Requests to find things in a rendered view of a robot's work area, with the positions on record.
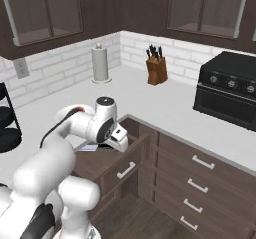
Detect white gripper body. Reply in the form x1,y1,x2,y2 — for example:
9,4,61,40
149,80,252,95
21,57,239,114
105,131,130,153

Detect open brown drawer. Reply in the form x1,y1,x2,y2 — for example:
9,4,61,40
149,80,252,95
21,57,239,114
71,115,152,198

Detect brown drawer front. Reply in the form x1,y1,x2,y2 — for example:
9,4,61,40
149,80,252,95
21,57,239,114
153,172,256,239
154,152,256,233
152,192,250,239
156,132,256,214

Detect wooden knife block with knives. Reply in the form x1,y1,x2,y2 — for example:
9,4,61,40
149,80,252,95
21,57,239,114
145,43,169,87

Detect brown lower cupboard door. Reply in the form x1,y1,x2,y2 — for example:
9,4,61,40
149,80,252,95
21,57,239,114
89,174,142,225

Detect white paper towel roll holder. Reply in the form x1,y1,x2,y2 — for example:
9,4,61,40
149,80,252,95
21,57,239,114
90,42,113,85

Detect black toaster oven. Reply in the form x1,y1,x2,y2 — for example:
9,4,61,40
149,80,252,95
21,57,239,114
192,50,256,133

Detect white drawer handle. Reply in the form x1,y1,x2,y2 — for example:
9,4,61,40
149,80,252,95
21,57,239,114
191,154,216,171
179,215,199,232
116,161,137,180
186,178,210,194
182,198,204,214

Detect black wire stand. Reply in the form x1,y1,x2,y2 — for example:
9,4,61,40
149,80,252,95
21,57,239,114
0,81,24,154

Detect grey wall socket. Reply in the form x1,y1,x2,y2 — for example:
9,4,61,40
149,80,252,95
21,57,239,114
13,57,31,80

